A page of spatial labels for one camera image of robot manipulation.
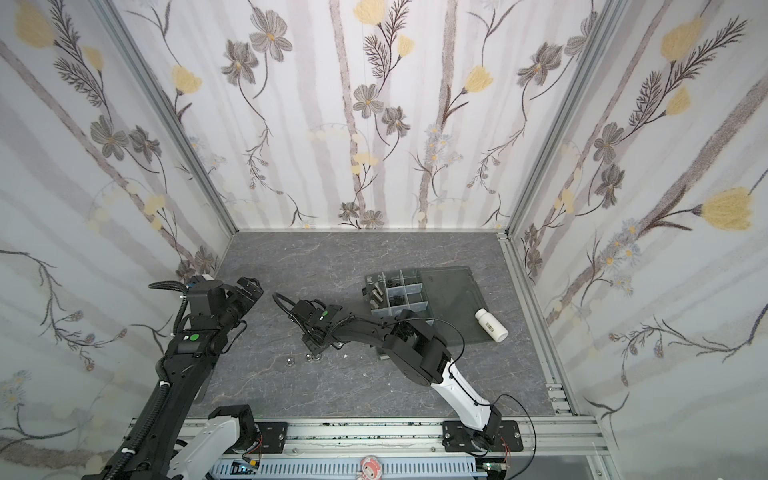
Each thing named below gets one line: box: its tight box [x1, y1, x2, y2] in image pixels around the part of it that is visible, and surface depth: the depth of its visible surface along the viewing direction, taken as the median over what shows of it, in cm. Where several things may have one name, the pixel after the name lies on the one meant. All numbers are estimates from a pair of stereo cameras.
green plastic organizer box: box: [362, 266, 493, 344], surface depth 102 cm
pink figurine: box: [358, 455, 383, 480], surface depth 69 cm
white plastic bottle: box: [474, 308, 509, 343], surface depth 91 cm
